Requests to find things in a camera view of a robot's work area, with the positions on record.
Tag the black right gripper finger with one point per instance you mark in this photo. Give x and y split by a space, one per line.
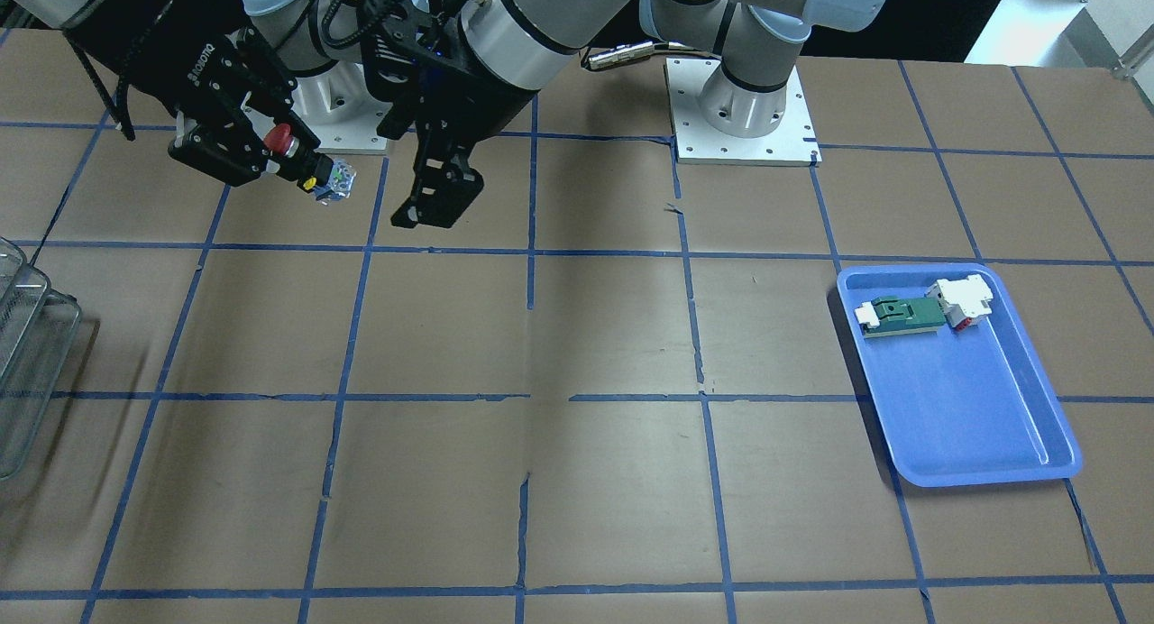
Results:
229 152
249 71

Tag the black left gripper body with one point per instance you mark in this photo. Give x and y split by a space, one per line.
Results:
444 160

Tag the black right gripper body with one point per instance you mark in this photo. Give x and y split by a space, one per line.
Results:
200 67

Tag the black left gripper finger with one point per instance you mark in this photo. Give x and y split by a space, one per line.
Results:
445 183

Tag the red emergency stop button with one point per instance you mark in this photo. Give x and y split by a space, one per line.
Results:
320 176

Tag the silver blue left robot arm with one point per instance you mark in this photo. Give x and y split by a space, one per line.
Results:
757 42

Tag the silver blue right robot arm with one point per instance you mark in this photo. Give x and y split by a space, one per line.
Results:
215 72

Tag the green terminal block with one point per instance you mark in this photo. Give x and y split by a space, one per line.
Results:
892 315

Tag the white circuit breaker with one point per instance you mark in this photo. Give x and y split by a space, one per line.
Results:
965 302

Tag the blue plastic tray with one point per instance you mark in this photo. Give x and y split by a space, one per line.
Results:
959 408

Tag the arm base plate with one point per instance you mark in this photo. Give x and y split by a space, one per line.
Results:
339 109
717 123

